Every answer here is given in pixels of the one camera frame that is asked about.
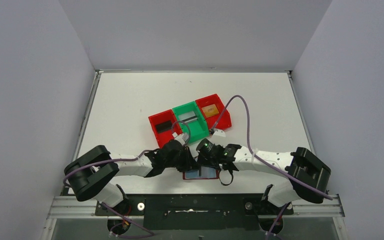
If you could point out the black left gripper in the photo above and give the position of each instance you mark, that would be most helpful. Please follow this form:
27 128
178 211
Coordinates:
188 162

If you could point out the green plastic bin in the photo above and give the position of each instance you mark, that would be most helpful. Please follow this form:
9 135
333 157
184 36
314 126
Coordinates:
197 129

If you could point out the red plastic bin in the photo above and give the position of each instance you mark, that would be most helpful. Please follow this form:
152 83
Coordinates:
165 137
225 122

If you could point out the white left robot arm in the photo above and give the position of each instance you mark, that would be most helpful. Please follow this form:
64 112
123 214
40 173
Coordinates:
90 175

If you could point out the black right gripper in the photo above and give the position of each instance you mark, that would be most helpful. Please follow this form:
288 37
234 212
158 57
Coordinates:
203 159

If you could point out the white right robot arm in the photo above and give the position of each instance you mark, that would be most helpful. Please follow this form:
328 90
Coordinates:
306 175

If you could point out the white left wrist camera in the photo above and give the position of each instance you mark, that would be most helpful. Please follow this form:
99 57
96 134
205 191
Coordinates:
182 138

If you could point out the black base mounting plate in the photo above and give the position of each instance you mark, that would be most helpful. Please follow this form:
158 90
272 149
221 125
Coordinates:
248 211

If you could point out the grey card with stripe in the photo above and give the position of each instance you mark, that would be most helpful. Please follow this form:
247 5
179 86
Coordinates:
188 117

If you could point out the aluminium table edge rail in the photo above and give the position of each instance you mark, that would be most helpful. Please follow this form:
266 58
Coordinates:
86 114

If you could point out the black card in bin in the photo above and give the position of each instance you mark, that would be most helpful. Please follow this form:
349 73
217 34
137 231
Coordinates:
163 126

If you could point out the red leather card holder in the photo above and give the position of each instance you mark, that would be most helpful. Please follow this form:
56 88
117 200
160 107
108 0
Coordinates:
202 174

